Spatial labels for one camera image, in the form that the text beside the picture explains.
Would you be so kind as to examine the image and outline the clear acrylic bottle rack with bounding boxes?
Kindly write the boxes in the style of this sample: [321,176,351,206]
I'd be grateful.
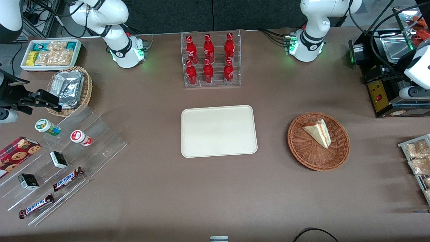
[181,30,242,88]

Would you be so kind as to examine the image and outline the clear acrylic step display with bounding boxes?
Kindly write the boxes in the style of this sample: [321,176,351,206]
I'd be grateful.
[0,106,127,226]

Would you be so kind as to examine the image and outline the silver foil packet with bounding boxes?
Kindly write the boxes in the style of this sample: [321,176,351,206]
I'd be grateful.
[51,71,85,109]

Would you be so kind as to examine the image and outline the small black box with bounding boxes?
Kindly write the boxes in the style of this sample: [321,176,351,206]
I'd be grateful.
[50,151,69,169]
[17,173,40,190]

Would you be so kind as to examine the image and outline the black floor cable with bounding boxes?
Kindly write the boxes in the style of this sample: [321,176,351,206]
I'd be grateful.
[292,228,340,242]

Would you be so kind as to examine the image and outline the stainless steel pan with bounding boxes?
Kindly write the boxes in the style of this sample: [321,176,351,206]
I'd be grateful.
[380,32,414,63]

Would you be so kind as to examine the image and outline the triangular sandwich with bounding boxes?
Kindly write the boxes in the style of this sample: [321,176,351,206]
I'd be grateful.
[302,118,332,149]

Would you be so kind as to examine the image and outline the clear bag of crackers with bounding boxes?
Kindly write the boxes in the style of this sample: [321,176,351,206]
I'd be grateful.
[408,158,430,175]
[405,139,430,159]

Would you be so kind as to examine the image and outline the Snickers chocolate bar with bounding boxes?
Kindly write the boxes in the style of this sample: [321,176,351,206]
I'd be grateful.
[18,194,55,219]
[52,167,84,192]

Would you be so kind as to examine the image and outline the aluminium frame stand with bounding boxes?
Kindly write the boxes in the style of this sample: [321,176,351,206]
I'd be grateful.
[23,0,63,38]

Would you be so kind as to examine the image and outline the small tan wicker basket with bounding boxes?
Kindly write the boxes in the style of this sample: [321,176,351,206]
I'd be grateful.
[46,66,93,117]

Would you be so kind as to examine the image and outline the black food warmer appliance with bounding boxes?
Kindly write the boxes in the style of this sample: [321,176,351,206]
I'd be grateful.
[348,6,430,118]

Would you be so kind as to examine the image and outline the white rectangular snack bin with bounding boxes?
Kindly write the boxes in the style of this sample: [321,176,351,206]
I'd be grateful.
[20,39,82,72]

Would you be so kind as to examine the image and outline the clear cracker packet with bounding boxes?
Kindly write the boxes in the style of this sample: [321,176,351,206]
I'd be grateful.
[35,50,51,66]
[49,50,73,66]
[47,41,68,52]

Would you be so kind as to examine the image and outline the green lid yogurt cup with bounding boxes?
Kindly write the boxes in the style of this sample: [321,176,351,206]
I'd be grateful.
[35,119,61,136]

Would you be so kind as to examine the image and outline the red cola bottle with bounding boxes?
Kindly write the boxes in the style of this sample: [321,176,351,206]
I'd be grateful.
[185,35,199,65]
[224,33,235,63]
[223,58,234,84]
[203,34,215,64]
[203,59,214,84]
[186,60,198,85]

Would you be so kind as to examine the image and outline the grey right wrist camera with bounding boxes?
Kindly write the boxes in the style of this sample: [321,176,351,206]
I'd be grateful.
[0,109,19,123]

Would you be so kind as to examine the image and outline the round brown wicker basket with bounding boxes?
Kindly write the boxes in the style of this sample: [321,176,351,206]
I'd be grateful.
[287,112,351,171]

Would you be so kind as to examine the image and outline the red lid yogurt cup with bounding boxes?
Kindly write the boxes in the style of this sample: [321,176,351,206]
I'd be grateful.
[70,130,93,147]

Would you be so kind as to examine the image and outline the grey wire snack tray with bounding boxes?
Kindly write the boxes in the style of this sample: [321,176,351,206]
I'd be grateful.
[398,134,430,205]

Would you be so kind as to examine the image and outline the red plaid cookie box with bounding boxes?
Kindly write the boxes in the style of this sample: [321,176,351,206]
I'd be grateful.
[0,136,41,178]

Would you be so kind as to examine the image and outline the black base cable bundle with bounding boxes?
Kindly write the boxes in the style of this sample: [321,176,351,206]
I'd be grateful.
[258,28,291,46]

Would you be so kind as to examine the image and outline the cream rectangular tray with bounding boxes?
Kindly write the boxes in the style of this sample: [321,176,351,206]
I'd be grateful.
[181,105,258,158]

